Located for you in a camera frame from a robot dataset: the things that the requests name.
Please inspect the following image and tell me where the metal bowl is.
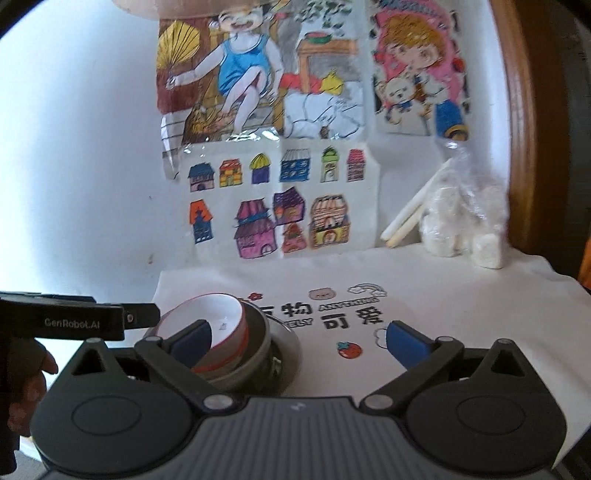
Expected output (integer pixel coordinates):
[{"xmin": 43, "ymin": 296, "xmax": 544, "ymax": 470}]
[{"xmin": 140, "ymin": 318, "xmax": 304, "ymax": 398}]

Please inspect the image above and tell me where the clear bag of white blocks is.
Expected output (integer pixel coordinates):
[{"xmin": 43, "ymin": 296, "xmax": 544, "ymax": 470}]
[{"xmin": 419, "ymin": 138, "xmax": 509, "ymax": 270}]

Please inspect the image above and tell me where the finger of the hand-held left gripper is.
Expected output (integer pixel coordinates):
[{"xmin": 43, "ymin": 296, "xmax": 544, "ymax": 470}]
[{"xmin": 123, "ymin": 302, "xmax": 162, "ymax": 332}]

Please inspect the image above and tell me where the person's left hand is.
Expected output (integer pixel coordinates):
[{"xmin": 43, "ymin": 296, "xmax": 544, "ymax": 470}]
[{"xmin": 8, "ymin": 340, "xmax": 59, "ymax": 437}]

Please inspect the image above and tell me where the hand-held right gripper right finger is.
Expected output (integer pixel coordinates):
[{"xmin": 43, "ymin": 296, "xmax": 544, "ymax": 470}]
[{"xmin": 359, "ymin": 319, "xmax": 534, "ymax": 416}]

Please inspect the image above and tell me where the brown wooden door frame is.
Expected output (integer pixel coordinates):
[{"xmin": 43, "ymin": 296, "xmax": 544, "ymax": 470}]
[{"xmin": 489, "ymin": 0, "xmax": 591, "ymax": 292}]

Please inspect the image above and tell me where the white printed cloth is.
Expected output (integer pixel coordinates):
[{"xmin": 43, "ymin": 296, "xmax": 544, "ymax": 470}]
[{"xmin": 152, "ymin": 244, "xmax": 591, "ymax": 463}]

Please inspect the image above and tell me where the white paper roll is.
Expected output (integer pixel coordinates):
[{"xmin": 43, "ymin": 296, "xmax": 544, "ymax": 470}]
[
  {"xmin": 387, "ymin": 207, "xmax": 424, "ymax": 249},
  {"xmin": 380, "ymin": 159, "xmax": 456, "ymax": 241}
]

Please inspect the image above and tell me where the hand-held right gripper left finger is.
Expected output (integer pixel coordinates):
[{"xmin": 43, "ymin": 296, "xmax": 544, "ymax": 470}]
[{"xmin": 55, "ymin": 318, "xmax": 238, "ymax": 417}]

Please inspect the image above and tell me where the child with fan drawing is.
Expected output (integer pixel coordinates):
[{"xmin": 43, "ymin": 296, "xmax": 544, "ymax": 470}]
[{"xmin": 154, "ymin": 0, "xmax": 370, "ymax": 181}]

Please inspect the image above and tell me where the coloured houses drawing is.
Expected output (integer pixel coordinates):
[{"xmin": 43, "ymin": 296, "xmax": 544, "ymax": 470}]
[{"xmin": 177, "ymin": 138, "xmax": 382, "ymax": 262}]

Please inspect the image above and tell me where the orange garment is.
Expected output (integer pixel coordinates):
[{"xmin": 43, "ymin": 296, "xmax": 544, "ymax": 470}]
[{"xmin": 579, "ymin": 239, "xmax": 591, "ymax": 292}]

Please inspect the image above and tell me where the small white red-rimmed bowl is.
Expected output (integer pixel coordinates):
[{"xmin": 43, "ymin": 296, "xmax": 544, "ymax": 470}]
[{"xmin": 154, "ymin": 294, "xmax": 250, "ymax": 370}]

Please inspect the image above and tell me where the girl with teddy poster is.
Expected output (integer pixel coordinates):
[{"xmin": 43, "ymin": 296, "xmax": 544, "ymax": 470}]
[{"xmin": 369, "ymin": 0, "xmax": 472, "ymax": 140}]

